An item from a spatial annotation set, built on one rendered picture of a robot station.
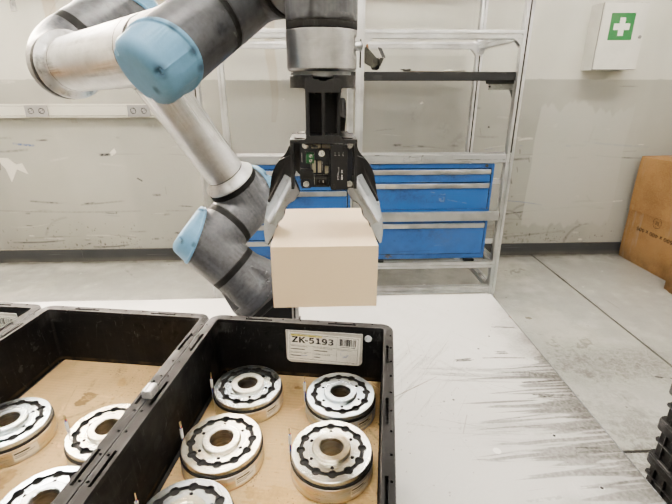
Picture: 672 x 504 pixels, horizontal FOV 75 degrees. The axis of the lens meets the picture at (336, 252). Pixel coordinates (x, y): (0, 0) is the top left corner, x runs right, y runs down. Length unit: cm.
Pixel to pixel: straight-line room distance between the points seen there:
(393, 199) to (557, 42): 173
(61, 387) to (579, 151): 355
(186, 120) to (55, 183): 296
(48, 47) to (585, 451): 105
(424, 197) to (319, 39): 210
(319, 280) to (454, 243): 219
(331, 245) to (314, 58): 19
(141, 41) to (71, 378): 58
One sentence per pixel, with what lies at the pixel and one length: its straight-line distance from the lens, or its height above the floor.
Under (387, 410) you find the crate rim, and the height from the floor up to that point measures 92.
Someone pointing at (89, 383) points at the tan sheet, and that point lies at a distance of 85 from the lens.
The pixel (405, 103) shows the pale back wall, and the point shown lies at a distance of 330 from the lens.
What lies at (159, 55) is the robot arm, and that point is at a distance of 47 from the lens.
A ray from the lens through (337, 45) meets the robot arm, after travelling 48.
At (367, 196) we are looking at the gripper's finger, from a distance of 54.
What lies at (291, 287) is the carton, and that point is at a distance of 50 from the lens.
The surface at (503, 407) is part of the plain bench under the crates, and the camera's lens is 96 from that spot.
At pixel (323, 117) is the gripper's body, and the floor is 126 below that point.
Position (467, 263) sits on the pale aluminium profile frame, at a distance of 271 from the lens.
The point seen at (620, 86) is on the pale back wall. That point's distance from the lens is 390.
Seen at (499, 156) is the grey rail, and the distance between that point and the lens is 259.
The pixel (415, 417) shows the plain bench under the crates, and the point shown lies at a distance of 90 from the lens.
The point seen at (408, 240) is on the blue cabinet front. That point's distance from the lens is 259.
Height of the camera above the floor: 129
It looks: 21 degrees down
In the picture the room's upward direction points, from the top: straight up
